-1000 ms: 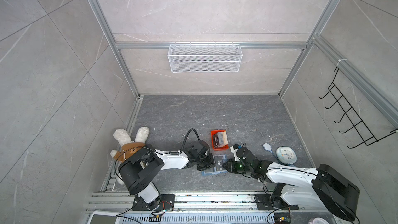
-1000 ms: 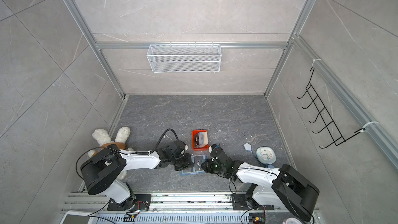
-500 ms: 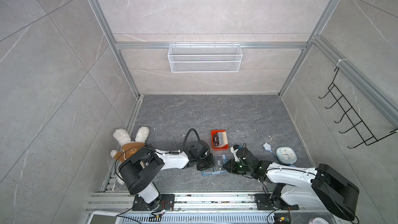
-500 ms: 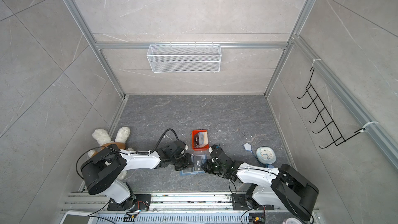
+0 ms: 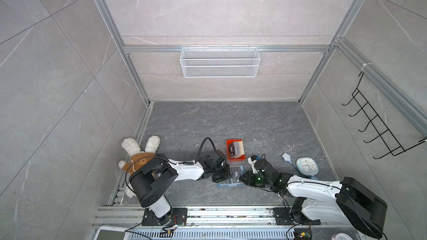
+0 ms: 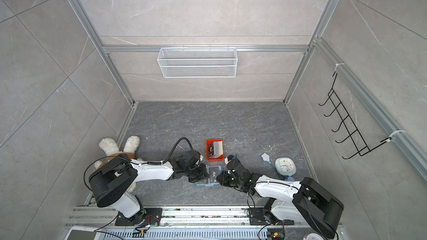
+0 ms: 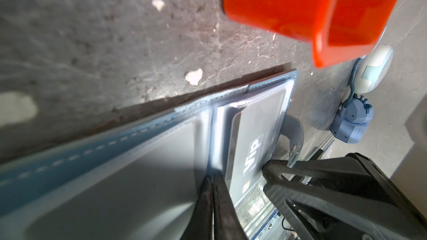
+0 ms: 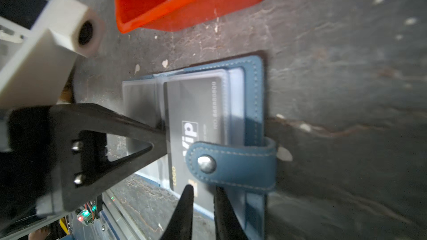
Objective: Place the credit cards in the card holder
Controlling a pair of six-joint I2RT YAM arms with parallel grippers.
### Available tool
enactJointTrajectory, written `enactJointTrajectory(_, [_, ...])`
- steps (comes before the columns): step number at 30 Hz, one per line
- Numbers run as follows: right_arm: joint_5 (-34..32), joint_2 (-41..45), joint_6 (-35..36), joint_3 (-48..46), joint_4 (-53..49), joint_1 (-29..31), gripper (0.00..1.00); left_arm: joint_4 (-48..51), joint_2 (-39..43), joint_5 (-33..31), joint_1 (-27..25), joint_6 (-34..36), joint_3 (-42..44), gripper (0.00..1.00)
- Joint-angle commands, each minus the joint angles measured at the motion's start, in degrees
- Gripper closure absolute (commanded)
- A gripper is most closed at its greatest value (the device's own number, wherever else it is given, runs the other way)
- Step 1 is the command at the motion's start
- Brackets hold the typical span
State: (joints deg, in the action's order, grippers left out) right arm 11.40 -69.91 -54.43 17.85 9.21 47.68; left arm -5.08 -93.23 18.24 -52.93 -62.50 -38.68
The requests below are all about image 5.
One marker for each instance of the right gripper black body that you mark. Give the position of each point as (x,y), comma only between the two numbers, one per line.
(256,180)

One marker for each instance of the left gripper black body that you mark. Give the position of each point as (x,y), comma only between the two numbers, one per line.
(223,174)

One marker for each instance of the blue leather card holder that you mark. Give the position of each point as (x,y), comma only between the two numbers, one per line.
(226,183)

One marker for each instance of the red plastic tray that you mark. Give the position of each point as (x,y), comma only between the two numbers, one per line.
(228,142)

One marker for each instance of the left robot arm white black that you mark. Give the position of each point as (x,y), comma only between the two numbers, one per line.
(150,176)

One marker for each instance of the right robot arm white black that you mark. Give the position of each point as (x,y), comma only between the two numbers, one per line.
(346,201)

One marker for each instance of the blue toy figure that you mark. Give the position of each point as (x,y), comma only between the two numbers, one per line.
(286,157)

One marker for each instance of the round mint alarm clock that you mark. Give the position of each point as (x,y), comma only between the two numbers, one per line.
(307,166)

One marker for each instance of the white plush bunny toy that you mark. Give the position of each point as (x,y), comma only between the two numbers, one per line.
(138,158)

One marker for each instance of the white tablet device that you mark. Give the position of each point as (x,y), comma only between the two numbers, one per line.
(112,233)

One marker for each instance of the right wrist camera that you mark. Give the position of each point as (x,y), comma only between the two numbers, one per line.
(252,160)

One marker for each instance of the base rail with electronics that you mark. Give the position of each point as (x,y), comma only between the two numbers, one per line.
(221,223)

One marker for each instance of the white wire mesh basket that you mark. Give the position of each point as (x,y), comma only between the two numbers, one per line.
(219,62)

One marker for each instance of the black wire hook rack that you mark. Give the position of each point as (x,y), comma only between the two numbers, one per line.
(378,124)

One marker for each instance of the aluminium frame rails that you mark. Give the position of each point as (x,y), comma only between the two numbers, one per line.
(413,114)

